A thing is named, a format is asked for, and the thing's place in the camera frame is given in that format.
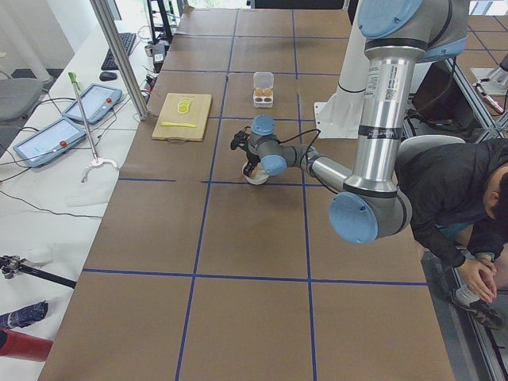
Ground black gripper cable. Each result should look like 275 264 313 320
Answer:
277 129 342 195

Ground black computer mouse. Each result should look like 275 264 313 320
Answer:
99 71 117 82

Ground silver reacher grabber stick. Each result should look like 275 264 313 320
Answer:
68 71 120 183

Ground upper teach pendant tablet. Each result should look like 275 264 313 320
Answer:
62 83 123 125

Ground folded dark blue umbrella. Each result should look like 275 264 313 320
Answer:
1 301 48 329

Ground black tripod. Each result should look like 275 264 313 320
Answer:
1 256 77 289

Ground white round bowl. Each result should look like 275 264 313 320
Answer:
242 163 269 185

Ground yellow lemon slices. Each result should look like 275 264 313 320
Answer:
177 97 192 114

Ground clear plastic egg box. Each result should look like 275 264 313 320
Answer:
252 71 275 108

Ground lower teach pendant tablet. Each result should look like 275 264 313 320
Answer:
13 117 86 167

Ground grey brown shoe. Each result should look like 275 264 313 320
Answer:
449 286 505 330

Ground teach pendant tablet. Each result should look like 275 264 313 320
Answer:
13 117 86 167
62 83 123 125

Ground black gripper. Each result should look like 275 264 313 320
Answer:
242 141 260 175

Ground aluminium frame post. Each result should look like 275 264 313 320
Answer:
90 0 148 121

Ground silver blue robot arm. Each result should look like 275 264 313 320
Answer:
231 1 469 244

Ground black keyboard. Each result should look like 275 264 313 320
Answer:
101 32 137 71

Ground yellow plastic knife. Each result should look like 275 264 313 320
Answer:
160 121 197 128

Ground white chair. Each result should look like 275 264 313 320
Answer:
396 135 465 168

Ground person's clasped hands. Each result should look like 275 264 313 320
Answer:
457 256 497 302

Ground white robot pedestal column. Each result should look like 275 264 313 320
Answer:
314 21 369 139

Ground person in black jacket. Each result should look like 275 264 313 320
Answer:
398 139 507 267

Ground wooden cutting board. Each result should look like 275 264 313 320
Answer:
152 93 212 142

